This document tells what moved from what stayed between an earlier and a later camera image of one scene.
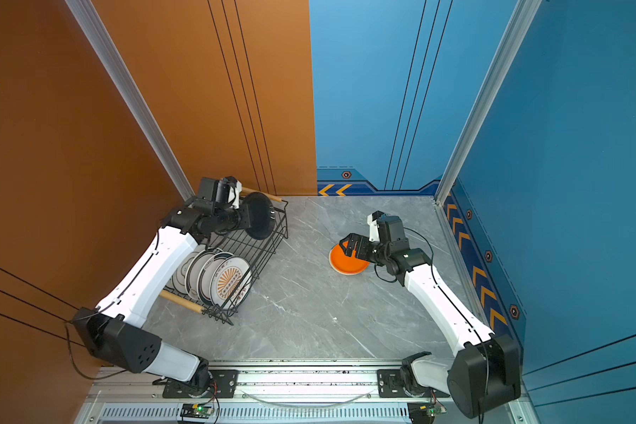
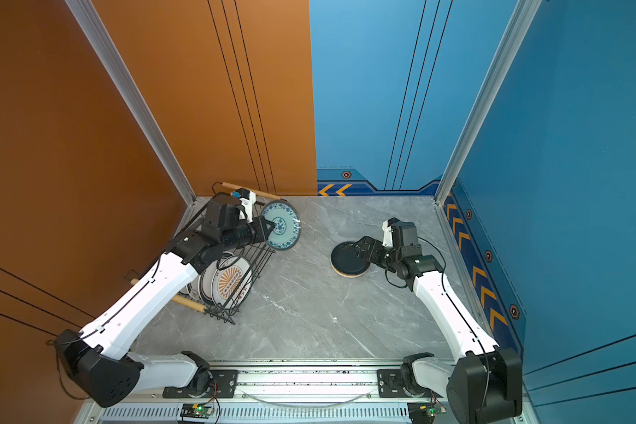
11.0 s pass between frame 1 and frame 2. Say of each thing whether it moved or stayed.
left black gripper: moved
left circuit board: stayed
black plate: moved
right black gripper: stayed
